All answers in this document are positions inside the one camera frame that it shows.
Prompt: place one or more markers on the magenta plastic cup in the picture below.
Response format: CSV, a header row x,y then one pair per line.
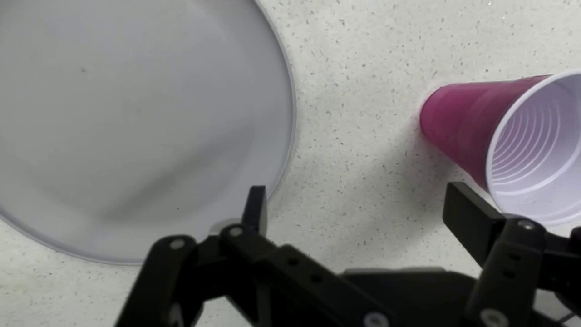
x,y
473,120

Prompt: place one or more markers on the grey round plate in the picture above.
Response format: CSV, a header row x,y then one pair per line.
x,y
133,120

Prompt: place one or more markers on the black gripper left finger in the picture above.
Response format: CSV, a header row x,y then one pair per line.
x,y
182,284

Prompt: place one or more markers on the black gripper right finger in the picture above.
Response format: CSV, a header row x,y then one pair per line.
x,y
478,224

